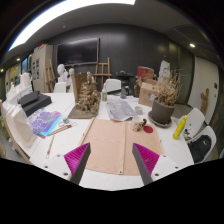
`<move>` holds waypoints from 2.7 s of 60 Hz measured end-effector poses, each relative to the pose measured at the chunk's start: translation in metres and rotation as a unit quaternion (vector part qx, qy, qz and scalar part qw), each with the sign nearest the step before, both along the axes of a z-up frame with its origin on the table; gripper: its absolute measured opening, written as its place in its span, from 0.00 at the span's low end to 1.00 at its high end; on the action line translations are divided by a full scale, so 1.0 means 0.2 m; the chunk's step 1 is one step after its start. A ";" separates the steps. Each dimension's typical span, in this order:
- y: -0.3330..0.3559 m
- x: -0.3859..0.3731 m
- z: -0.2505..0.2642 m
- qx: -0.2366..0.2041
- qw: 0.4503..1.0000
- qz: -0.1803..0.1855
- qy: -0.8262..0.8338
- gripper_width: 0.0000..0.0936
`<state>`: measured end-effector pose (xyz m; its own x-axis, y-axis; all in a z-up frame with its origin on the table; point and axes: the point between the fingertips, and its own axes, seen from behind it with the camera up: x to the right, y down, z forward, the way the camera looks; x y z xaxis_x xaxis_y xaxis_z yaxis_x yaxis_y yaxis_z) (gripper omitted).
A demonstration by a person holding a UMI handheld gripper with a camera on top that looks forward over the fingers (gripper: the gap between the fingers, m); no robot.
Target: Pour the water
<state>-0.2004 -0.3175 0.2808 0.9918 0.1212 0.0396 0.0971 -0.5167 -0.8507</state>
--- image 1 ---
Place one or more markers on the wooden easel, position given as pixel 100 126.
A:
pixel 103 70

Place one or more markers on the yellow plastic bottle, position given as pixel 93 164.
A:
pixel 180 128

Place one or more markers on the golden rock sculpture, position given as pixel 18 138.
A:
pixel 87 97

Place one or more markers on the white chair with papers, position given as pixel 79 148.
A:
pixel 193 123

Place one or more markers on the cardboard box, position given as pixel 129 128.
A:
pixel 148 93

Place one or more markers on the gripper magenta and grey left finger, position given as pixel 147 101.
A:
pixel 76 161

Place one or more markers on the wooden stick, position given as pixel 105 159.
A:
pixel 86 131

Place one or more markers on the green-labelled clear bottle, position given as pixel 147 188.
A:
pixel 104 93

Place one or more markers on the gripper magenta and grey right finger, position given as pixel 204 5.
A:
pixel 146 161

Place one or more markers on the patterned ceramic mug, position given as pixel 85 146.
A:
pixel 137 123

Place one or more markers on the black backpack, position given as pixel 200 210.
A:
pixel 200 148

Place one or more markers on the white plaster bust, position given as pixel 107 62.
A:
pixel 62 73

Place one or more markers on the small glass cup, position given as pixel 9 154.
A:
pixel 138 110

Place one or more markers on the colourful purple booklet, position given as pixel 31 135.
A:
pixel 43 122

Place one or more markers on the red round coaster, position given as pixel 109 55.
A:
pixel 148 129

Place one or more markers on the wooden figure by wall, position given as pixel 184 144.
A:
pixel 204 97

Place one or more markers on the red box on shelf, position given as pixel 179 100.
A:
pixel 145 72

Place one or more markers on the newspaper sheet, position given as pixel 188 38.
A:
pixel 119 110

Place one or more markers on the white chair with backpack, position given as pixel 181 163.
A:
pixel 206 131

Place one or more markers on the white chair behind table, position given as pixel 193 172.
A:
pixel 112 85

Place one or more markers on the grey pot with dried plant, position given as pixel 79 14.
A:
pixel 168 93

